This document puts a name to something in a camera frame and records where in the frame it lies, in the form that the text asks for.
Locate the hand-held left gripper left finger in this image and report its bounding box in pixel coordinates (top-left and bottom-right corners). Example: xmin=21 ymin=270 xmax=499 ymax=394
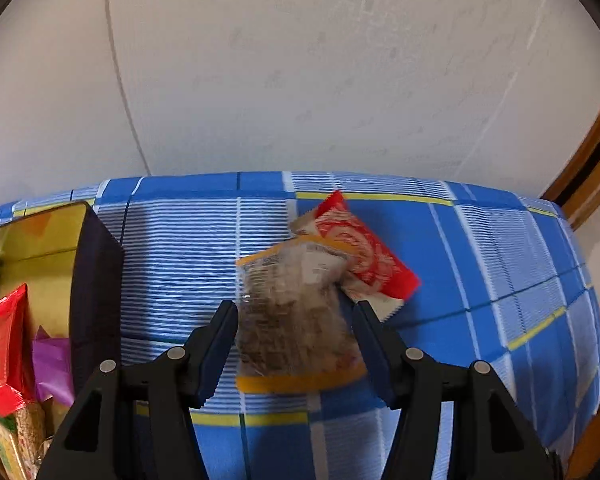
xmin=37 ymin=300 xmax=240 ymax=480

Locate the clear packet with brown snack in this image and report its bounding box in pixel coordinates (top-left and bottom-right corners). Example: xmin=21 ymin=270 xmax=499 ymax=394
xmin=235 ymin=232 xmax=368 ymax=393

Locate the dark box with gold interior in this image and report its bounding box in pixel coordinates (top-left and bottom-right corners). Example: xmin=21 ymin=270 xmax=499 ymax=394
xmin=0 ymin=200 xmax=126 ymax=480

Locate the blue plaid bed sheet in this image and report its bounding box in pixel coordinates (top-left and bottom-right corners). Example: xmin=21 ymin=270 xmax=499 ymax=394
xmin=0 ymin=171 xmax=600 ymax=480

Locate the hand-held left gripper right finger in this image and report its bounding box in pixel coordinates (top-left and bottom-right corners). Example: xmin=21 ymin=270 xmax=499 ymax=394
xmin=351 ymin=300 xmax=556 ymax=480

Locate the tan snack bar green wrapper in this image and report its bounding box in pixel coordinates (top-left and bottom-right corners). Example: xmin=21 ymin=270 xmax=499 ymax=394
xmin=0 ymin=410 xmax=26 ymax=480

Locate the red and white snack packet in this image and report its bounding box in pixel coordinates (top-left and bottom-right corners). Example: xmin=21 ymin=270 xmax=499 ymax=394
xmin=290 ymin=190 xmax=422 ymax=321

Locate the sesame bar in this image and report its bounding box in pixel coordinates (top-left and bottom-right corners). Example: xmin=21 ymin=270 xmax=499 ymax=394
xmin=12 ymin=400 xmax=48 ymax=466

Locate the purple snack packet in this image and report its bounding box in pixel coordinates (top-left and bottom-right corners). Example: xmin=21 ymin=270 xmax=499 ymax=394
xmin=32 ymin=325 xmax=76 ymax=406

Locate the wooden door frame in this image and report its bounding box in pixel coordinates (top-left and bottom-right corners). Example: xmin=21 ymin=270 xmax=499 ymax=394
xmin=539 ymin=62 xmax=600 ymax=203

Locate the long red snack packet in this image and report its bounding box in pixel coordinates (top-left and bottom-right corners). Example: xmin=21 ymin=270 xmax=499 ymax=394
xmin=0 ymin=282 xmax=38 ymax=418

